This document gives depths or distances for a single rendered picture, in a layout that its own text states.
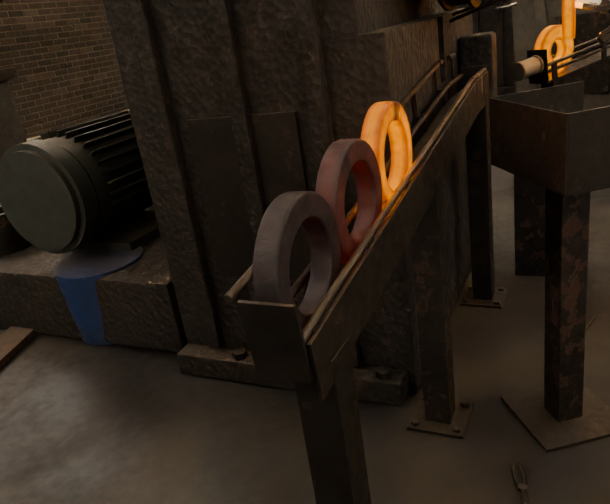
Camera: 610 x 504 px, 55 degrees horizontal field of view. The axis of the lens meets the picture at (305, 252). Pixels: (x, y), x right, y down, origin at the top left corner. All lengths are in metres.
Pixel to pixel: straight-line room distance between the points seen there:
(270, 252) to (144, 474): 0.94
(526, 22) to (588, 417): 3.34
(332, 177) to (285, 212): 0.15
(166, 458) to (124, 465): 0.10
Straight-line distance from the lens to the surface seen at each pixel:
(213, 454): 1.49
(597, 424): 1.49
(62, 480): 1.59
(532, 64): 2.06
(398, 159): 1.09
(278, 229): 0.65
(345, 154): 0.82
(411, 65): 1.43
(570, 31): 1.94
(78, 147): 2.10
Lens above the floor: 0.92
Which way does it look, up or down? 22 degrees down
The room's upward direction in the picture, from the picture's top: 9 degrees counter-clockwise
